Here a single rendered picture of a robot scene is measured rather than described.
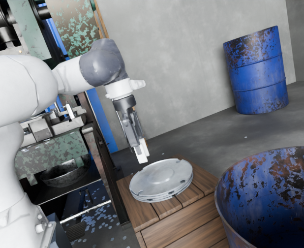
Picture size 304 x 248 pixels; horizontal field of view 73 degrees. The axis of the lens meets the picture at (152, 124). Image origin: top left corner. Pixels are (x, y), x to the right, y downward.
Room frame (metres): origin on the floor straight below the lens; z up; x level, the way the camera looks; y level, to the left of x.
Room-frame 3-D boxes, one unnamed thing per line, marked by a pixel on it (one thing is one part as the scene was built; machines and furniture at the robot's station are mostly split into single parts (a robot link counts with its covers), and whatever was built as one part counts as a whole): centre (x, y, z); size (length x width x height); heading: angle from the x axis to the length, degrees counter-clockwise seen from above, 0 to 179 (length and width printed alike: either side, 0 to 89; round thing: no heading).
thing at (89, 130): (1.51, 0.40, 0.45); 0.92 x 0.12 x 0.90; 12
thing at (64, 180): (1.32, 0.64, 0.36); 0.34 x 0.34 x 0.10
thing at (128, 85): (0.70, 0.04, 0.80); 0.13 x 0.12 x 0.05; 78
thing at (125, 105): (0.69, 0.07, 0.73); 0.08 x 0.07 x 0.09; 168
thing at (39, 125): (1.14, 0.60, 0.72); 0.25 x 0.14 x 0.14; 12
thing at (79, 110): (1.35, 0.47, 0.76); 0.17 x 0.06 x 0.10; 102
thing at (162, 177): (0.84, 0.03, 0.38); 0.29 x 0.29 x 0.01
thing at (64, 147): (1.46, 0.66, 0.83); 0.79 x 0.43 x 1.34; 12
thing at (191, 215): (0.84, 0.04, 0.18); 0.40 x 0.38 x 0.35; 15
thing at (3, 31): (1.32, 0.63, 1.27); 0.21 x 0.12 x 0.34; 12
